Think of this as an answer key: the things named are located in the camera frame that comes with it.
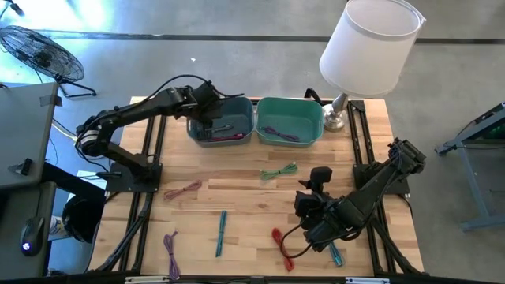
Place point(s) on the silver lamp with white shade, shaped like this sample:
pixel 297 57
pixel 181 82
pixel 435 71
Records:
pixel 367 47

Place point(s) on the black floor fan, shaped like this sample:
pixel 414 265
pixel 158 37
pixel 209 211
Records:
pixel 39 53

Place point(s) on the small black desk device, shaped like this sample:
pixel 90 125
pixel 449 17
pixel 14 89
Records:
pixel 25 165

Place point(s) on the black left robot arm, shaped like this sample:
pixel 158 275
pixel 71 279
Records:
pixel 134 110

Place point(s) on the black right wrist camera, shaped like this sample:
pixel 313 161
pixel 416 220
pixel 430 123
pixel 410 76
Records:
pixel 321 175

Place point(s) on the black aluminium table frame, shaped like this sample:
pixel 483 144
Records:
pixel 357 105

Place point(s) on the green plastic bin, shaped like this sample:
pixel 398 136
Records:
pixel 292 114

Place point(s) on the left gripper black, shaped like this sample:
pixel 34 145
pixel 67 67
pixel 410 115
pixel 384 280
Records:
pixel 207 102

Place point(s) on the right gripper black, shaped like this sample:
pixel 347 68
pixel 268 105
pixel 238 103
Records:
pixel 321 223

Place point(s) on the black round stool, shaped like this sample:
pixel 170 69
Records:
pixel 79 219

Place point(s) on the black computer mouse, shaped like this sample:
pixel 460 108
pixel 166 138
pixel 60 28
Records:
pixel 32 234

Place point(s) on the grey metal stand frame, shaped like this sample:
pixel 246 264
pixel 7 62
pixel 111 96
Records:
pixel 485 222

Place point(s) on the grey desk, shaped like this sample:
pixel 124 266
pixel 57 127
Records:
pixel 23 118

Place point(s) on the blue-grey plastic bin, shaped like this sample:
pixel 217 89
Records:
pixel 240 114

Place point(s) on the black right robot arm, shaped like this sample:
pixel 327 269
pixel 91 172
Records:
pixel 378 185

